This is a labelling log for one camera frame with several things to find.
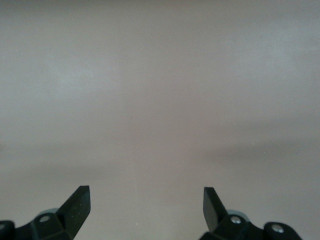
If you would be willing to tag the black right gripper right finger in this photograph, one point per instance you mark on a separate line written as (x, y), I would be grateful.
(212, 212)

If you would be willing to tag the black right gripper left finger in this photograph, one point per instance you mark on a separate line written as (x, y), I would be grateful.
(75, 212)

